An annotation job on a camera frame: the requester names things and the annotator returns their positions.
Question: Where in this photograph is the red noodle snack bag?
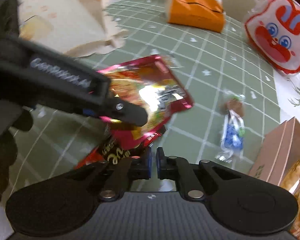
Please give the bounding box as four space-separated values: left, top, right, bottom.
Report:
99 55 194 150

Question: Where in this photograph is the black red chocolate bar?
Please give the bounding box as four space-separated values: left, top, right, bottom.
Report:
75 126 166 169

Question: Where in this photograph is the blue white candy wrapper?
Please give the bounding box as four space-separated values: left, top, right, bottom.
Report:
216 89 245 163

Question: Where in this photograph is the green grid tablecloth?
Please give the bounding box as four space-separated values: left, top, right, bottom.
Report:
0 0 279 204

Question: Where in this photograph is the pink storage box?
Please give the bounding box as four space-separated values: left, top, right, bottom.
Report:
249 117 300 186

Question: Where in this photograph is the orange tissue box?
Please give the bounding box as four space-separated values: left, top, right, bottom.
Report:
165 0 225 33

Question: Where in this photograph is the beige chair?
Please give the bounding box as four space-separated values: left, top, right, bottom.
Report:
222 0 258 22

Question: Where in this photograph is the red white cartoon snack bag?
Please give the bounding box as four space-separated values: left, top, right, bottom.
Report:
243 0 300 75

